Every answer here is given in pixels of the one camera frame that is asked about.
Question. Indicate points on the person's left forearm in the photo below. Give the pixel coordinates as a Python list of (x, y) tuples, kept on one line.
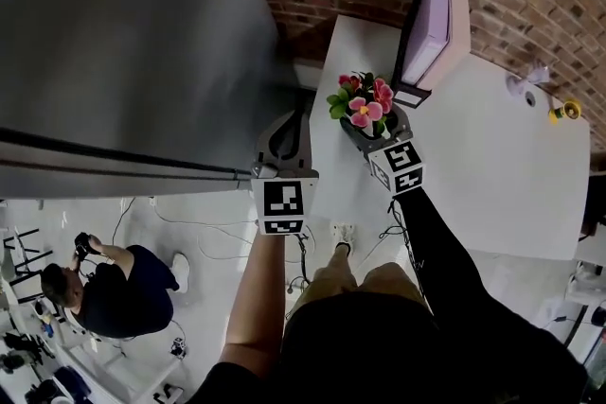
[(258, 293)]

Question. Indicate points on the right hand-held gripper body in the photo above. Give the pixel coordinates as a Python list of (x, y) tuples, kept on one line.
[(397, 165)]

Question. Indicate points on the person's left white shoe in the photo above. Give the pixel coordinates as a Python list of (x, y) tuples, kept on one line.
[(343, 237)]

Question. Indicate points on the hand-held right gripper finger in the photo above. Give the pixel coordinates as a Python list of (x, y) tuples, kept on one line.
[(403, 123), (356, 136)]

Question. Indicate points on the person's right forearm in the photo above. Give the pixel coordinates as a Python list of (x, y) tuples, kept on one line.
[(435, 246)]

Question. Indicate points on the pink flowers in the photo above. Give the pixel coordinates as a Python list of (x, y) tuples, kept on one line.
[(362, 106)]

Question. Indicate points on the pink file holder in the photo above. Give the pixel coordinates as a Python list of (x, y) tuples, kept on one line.
[(438, 28)]

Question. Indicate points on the person's black shirt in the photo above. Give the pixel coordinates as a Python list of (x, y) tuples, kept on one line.
[(379, 355)]

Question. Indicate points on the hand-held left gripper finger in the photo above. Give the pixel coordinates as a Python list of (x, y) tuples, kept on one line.
[(305, 137), (269, 139)]

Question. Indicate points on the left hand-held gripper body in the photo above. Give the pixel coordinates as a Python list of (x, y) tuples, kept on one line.
[(281, 203)]

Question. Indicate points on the person's khaki trousers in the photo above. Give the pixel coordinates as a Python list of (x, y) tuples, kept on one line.
[(336, 279)]

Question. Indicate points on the small yellow fan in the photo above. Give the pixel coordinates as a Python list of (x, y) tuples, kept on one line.
[(565, 111)]

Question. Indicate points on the white desk with drawers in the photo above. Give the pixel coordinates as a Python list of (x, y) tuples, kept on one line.
[(497, 180)]

